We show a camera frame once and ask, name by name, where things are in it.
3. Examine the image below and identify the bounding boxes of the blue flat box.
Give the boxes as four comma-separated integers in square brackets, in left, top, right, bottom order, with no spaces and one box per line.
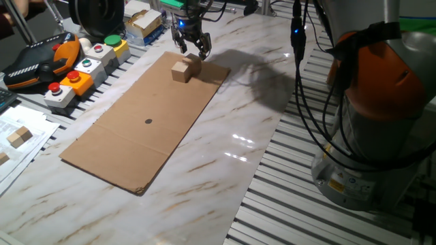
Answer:
[131,24,165,47]

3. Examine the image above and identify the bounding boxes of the black connector blue light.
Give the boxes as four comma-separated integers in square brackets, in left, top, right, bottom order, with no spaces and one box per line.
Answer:
[290,0,307,64]

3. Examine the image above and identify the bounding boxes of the black keyboard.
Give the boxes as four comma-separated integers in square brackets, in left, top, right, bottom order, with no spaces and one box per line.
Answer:
[0,87,18,113]

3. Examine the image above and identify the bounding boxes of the marble pattern sheet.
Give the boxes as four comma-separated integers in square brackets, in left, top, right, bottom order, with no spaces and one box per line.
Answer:
[0,6,323,245]

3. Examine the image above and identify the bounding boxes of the black velcro strap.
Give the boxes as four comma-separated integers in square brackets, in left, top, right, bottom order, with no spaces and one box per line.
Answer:
[325,20,403,93]

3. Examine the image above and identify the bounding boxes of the small brown wooden cube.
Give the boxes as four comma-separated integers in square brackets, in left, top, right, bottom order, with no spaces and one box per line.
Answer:
[15,125,34,142]

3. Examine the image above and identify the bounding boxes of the white flat box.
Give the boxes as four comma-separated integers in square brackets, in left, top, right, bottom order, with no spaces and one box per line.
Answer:
[123,0,151,18]

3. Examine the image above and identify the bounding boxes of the white box small red button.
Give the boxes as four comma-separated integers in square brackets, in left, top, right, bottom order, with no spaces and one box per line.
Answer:
[84,43,119,74]

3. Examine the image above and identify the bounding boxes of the person hand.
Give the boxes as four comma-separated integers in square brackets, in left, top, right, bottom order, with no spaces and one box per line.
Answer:
[13,0,45,18]

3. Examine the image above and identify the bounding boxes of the black filament spool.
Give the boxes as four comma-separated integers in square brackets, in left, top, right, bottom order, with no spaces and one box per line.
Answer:
[67,0,125,38]

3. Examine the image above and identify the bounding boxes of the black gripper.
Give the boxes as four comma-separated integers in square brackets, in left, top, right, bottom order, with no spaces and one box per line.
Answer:
[171,10,213,61]

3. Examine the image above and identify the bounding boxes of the brown cardboard sheet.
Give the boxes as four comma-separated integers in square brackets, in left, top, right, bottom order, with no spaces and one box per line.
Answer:
[59,50,232,197]

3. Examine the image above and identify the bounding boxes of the yellow box green mushroom button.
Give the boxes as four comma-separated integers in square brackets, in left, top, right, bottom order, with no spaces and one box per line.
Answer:
[104,34,132,65]

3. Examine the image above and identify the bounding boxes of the black orange teach pendant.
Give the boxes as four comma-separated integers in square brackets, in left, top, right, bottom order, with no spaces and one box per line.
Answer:
[2,31,82,91]

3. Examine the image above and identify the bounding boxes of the cardboard box white label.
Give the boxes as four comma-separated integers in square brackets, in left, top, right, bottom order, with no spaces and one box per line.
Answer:
[124,9,163,39]

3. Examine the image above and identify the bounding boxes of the white box green button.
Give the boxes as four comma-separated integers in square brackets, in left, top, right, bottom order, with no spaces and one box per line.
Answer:
[74,57,108,88]

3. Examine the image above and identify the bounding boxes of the printed paper sheets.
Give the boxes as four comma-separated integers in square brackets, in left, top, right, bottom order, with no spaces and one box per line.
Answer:
[0,104,61,197]

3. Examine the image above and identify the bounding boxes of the white round object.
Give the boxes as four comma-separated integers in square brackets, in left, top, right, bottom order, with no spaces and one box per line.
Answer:
[78,37,93,54]

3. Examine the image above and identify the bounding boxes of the white box red mushroom button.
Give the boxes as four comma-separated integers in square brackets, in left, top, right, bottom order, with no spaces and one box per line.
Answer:
[43,82,76,110]

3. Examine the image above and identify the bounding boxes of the orange box red button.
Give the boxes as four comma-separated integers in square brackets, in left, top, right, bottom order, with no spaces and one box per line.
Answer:
[59,70,95,97]

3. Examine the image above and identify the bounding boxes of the slanted aluminium post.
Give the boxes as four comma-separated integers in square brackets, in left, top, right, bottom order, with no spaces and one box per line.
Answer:
[257,0,277,18]

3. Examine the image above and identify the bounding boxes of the thin silver rod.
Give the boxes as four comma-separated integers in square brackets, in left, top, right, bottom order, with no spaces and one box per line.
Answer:
[40,0,66,34]

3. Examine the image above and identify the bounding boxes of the small pale wooden cube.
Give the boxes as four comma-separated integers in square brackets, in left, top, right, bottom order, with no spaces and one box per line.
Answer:
[6,131,25,149]

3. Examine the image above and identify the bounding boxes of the dark slanted metal bar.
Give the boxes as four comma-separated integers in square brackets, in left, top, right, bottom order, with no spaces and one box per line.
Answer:
[2,0,37,45]

